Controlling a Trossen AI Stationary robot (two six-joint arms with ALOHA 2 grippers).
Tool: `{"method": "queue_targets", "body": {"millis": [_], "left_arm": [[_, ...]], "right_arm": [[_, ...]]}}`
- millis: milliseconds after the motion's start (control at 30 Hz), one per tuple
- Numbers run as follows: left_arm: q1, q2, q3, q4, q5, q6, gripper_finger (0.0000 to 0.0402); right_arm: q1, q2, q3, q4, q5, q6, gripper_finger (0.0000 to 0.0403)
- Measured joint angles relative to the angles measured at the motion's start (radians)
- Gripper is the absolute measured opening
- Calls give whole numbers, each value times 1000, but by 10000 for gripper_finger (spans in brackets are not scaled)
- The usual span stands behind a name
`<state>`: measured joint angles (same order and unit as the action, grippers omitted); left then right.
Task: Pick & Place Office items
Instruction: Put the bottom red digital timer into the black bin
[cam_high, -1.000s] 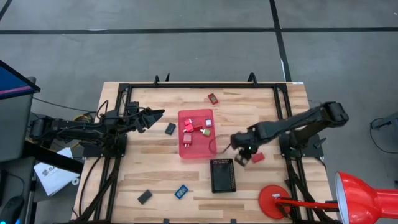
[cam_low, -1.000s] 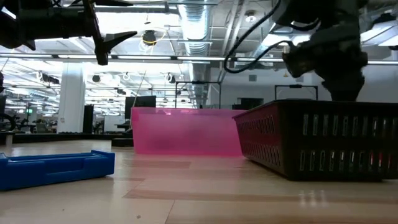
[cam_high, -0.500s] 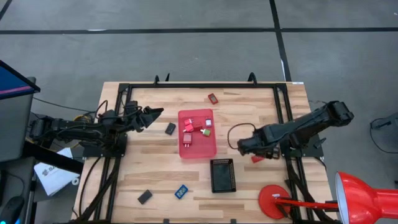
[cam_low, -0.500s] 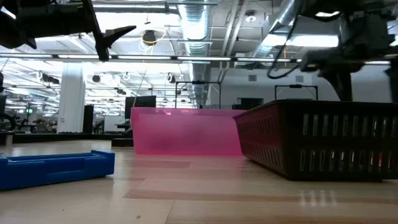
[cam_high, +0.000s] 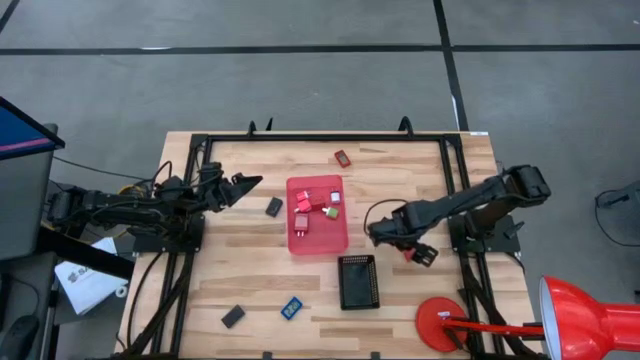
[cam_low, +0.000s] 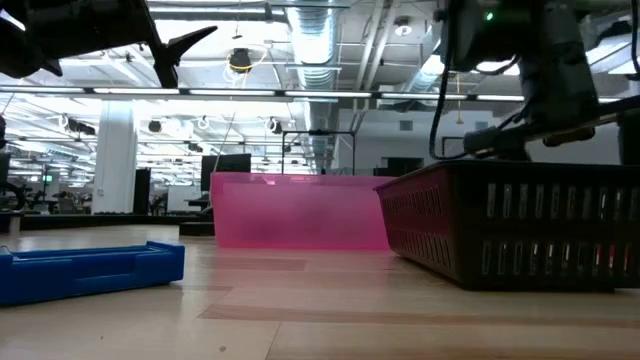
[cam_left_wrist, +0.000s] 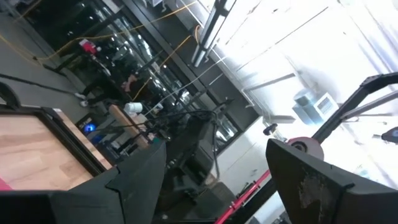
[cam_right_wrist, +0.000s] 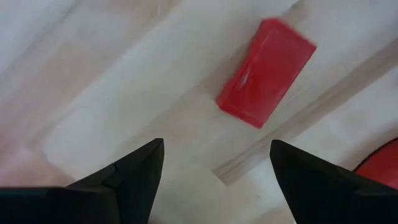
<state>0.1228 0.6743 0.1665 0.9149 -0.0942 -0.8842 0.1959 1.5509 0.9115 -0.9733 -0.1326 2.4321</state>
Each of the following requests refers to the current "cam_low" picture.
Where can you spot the black display panel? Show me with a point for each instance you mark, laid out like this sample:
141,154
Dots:
225,167

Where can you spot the black tubular frame stand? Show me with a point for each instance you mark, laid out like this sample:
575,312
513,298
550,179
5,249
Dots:
318,132

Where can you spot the small black rectangular device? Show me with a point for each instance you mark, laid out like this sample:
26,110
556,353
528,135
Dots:
196,229

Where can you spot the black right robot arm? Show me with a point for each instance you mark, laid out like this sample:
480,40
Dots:
627,135

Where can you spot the white building column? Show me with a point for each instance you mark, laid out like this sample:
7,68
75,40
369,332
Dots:
115,160

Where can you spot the tall black cabinet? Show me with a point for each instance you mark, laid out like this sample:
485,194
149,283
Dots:
142,192

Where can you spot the black slotted plastic basket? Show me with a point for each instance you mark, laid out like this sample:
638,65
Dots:
525,225

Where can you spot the silver spiral ventilation duct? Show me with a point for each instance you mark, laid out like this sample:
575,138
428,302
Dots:
312,45

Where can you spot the long ceiling light strip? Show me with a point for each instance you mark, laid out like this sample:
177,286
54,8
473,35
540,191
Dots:
320,93

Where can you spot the black aluminium table frame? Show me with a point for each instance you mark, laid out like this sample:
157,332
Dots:
100,221

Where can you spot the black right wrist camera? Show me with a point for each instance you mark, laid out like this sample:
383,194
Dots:
480,40

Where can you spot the pink translucent plastic tray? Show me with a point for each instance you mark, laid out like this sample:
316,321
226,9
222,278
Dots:
300,215

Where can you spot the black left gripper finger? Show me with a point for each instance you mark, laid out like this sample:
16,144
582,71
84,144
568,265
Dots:
187,42
166,70

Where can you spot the small blue digital device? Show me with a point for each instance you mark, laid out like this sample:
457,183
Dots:
90,272

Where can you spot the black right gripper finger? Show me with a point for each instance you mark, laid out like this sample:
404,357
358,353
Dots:
570,136
495,142

